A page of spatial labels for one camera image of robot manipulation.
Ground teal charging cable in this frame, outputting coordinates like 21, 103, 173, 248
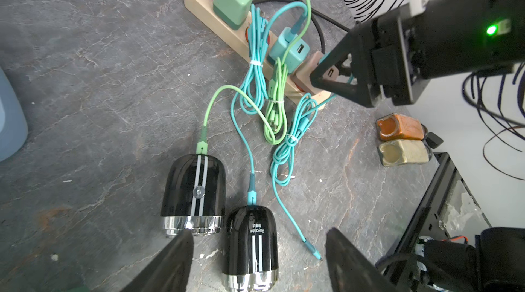
229, 1, 309, 207

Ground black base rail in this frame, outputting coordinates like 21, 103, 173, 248
389, 152, 493, 255

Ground teal cable pink charger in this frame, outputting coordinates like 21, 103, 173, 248
270, 93, 337, 260

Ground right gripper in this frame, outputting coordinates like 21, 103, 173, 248
313, 0, 524, 107

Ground amber glass bottle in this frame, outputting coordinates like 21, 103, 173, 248
376, 113, 444, 149

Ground blue power strip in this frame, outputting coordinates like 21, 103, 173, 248
1, 70, 28, 161

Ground brown glass bottle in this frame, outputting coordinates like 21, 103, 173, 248
377, 139, 431, 167

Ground beige power strip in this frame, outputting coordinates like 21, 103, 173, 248
183, 0, 333, 111

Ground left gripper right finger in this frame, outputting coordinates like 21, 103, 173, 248
325, 228, 404, 291

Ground green cable middle shaver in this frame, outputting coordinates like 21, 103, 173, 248
196, 0, 313, 155

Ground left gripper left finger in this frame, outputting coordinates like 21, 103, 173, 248
122, 230, 194, 292

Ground teal charger on beige strip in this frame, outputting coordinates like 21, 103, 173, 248
267, 27, 310, 74

